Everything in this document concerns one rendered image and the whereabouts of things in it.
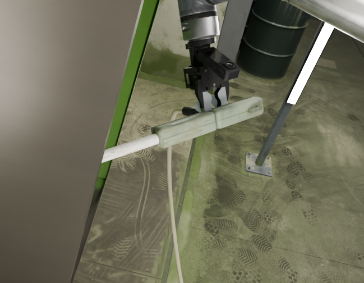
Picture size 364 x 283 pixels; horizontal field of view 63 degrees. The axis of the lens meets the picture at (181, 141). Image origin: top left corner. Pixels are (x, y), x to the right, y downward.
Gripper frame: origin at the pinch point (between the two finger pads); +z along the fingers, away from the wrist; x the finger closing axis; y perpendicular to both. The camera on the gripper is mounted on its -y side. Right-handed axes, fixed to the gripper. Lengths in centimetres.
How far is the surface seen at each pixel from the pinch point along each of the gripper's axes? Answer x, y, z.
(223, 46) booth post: -120, 146, -14
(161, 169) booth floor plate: -28, 112, 57
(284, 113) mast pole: -100, 67, 31
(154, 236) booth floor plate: -2, 76, 78
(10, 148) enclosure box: 46, -20, -11
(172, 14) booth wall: -85, 163, -46
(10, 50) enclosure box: 43, -29, -21
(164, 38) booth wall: -81, 177, -29
